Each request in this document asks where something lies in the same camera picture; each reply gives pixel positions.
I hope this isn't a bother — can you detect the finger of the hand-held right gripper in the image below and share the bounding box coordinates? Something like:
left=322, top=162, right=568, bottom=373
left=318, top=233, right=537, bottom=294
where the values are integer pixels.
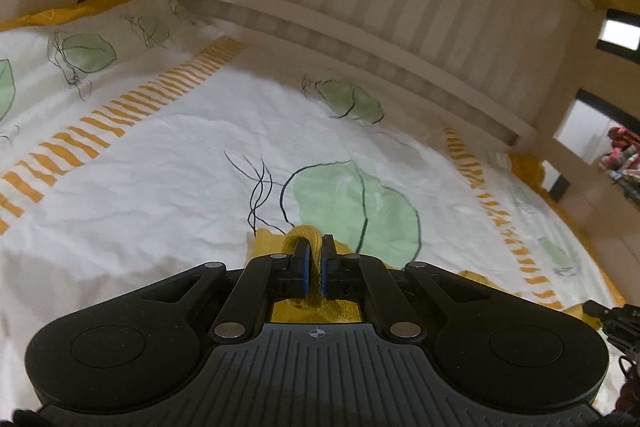
left=582, top=300, right=615, bottom=321

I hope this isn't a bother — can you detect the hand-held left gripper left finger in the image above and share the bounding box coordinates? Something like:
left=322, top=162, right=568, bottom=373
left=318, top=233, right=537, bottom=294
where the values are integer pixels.
left=135, top=239, right=310, bottom=342

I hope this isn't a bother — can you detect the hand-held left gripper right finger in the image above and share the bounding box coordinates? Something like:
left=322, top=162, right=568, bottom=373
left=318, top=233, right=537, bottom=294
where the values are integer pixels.
left=322, top=235, right=501, bottom=342

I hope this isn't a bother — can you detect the red patterned clothes pile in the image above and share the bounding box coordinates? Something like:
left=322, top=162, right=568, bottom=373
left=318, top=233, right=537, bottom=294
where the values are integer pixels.
left=597, top=125, right=640, bottom=202

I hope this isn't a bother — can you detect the white leaf-print bedsheet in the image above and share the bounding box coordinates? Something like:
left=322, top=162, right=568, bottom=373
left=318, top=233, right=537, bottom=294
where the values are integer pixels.
left=0, top=0, right=621, bottom=403

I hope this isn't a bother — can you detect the black foam rail pad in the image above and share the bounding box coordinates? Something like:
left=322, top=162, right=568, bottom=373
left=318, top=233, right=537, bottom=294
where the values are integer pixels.
left=575, top=88, right=640, bottom=122

